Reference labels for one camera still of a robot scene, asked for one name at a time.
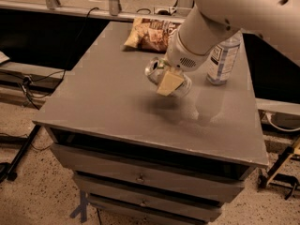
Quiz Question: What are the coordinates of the black stand leg left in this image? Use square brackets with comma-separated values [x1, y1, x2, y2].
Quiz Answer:
[7, 125, 40, 181]

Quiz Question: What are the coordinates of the clear plastic water bottle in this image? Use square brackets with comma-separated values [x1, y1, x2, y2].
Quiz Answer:
[207, 31, 242, 85]

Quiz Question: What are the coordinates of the black cable on floor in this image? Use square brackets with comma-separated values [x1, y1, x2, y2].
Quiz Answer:
[0, 7, 100, 111]

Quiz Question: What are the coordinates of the black stand base right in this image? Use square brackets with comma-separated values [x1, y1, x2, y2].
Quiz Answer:
[258, 137, 300, 200]

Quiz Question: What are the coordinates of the grey drawer cabinet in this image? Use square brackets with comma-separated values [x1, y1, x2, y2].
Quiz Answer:
[34, 22, 268, 225]

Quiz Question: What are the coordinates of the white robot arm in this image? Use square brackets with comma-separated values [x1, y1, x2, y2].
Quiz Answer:
[157, 0, 300, 96]

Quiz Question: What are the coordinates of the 7up soda can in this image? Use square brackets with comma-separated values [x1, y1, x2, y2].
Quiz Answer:
[144, 57, 192, 98]

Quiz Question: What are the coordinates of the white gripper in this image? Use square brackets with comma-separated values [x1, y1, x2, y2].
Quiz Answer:
[157, 29, 210, 97]

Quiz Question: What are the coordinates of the chip bag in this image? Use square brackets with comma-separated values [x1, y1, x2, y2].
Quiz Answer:
[125, 17, 180, 53]

